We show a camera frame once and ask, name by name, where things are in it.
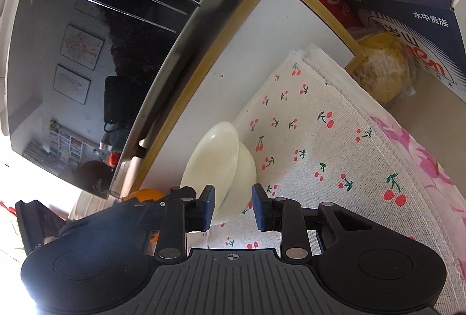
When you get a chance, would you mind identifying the cherry print tablecloth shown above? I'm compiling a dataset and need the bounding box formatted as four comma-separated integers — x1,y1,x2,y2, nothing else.
189,43,466,303

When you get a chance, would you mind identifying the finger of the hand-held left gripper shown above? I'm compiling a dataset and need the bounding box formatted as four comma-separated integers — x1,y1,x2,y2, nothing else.
156,186,199,210

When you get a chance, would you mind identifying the cream bowl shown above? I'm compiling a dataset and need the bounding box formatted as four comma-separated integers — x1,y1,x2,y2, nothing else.
181,121,241,201

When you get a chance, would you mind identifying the yellow food in plastic bag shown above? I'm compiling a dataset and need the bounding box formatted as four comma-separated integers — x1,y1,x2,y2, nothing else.
350,29,418,105

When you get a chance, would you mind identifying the large orange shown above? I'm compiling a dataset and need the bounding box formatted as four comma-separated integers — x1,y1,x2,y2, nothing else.
122,188,167,254

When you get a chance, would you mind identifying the blue and white carton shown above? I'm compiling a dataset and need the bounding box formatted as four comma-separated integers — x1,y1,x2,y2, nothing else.
347,0,466,103

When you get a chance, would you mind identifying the pink floral cloth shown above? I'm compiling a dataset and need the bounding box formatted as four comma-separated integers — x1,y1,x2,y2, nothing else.
369,114,466,265

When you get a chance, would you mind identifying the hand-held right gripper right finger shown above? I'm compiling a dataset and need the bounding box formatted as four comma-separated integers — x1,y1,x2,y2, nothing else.
252,183,368,261

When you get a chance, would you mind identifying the black microwave oven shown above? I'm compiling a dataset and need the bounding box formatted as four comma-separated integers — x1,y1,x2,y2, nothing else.
7,0,243,200

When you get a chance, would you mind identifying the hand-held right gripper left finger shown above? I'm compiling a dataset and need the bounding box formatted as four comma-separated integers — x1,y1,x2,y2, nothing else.
105,185,216,262

